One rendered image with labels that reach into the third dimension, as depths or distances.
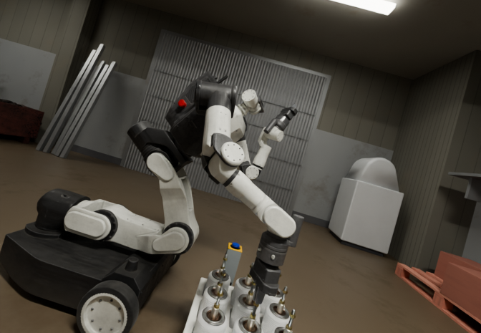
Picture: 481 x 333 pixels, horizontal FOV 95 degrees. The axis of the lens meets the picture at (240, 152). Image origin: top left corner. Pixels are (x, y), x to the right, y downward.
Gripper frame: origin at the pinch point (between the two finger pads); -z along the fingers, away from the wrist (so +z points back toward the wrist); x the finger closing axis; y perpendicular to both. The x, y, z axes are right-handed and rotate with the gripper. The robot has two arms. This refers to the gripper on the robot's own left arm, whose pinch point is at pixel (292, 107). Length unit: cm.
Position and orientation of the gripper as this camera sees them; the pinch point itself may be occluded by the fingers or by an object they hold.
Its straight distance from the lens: 144.5
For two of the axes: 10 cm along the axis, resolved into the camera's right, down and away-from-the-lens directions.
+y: -6.5, -6.7, -3.6
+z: -6.0, 7.4, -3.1
